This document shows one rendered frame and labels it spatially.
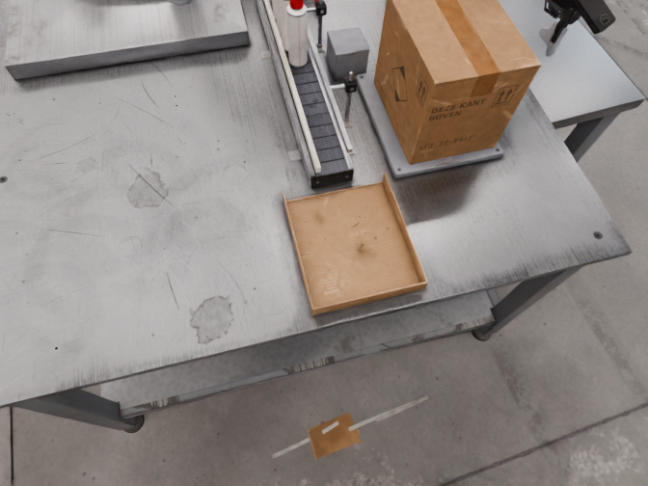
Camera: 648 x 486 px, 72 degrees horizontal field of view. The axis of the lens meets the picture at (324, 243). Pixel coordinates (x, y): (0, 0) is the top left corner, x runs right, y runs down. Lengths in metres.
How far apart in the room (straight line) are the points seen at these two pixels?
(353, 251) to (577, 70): 0.92
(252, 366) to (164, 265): 0.63
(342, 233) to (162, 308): 0.44
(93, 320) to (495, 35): 1.06
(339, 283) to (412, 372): 0.90
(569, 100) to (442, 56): 0.58
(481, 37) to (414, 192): 0.37
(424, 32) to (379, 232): 0.45
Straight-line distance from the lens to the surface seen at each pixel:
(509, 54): 1.10
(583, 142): 1.73
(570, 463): 2.00
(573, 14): 1.34
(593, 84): 1.61
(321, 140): 1.16
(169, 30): 1.51
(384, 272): 1.03
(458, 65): 1.04
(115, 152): 1.30
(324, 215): 1.09
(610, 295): 2.28
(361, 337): 1.62
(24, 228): 1.27
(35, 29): 1.65
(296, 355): 1.59
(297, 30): 1.27
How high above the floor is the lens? 1.77
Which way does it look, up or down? 63 degrees down
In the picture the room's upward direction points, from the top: 4 degrees clockwise
